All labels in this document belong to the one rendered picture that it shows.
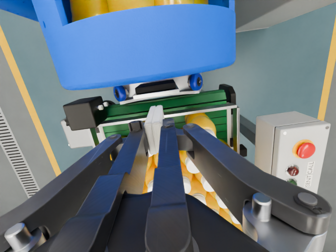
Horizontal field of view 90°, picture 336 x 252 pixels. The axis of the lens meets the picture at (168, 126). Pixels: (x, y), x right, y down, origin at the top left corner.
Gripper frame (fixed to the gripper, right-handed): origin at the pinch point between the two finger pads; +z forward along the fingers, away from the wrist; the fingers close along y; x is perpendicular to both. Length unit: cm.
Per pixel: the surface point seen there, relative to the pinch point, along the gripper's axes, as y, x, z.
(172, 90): 2.6, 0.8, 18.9
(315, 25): 116, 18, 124
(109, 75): -4.0, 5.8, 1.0
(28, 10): -45, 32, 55
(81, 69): -7.1, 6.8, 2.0
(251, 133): 26.0, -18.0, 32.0
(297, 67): 106, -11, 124
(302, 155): 27.1, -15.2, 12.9
